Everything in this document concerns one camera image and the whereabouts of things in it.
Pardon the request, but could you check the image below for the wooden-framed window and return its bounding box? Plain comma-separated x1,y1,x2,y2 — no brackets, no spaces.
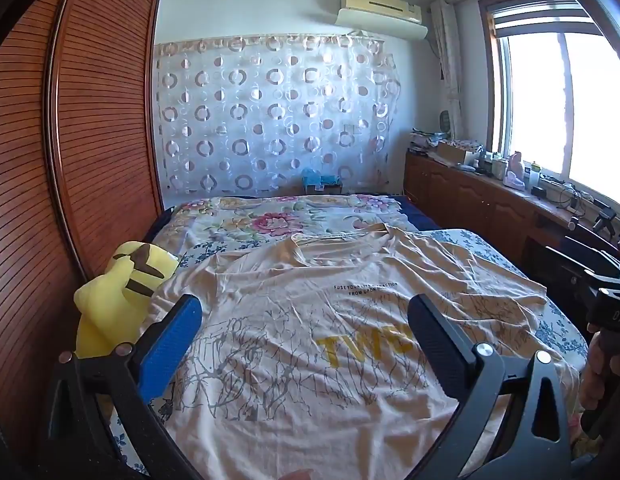
480,0,620,211

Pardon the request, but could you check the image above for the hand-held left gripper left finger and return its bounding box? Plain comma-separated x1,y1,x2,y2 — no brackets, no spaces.
47,294,205,480

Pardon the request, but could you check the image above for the beige printed t-shirt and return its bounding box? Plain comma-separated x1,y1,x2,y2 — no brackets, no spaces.
152,224,576,480

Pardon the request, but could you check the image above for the blue floral bed sheet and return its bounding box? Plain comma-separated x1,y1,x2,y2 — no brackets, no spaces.
107,229,591,476

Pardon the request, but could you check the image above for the wooden low cabinet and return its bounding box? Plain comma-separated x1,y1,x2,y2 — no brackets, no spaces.
404,152,620,288

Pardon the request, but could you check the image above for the yellow plush toy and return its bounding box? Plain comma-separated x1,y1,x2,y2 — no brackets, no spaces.
73,241,181,361

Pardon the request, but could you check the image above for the wall air conditioner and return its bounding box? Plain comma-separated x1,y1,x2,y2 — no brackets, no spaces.
336,0,429,41

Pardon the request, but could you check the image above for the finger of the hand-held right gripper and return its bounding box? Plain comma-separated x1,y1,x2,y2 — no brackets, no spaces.
546,246,620,286

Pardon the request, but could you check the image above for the white window curtain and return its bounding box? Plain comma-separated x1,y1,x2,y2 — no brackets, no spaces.
430,0,467,142

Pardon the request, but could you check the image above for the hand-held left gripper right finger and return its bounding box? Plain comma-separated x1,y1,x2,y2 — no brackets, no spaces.
407,294,573,480

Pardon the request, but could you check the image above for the pink floral blanket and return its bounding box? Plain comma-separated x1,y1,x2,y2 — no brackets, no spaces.
157,194,421,262

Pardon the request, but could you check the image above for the circle-patterned sheer curtain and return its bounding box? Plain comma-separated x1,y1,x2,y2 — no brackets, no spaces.
154,34,403,199

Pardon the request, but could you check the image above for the person's right hand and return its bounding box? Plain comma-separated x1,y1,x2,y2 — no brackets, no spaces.
579,332,612,413

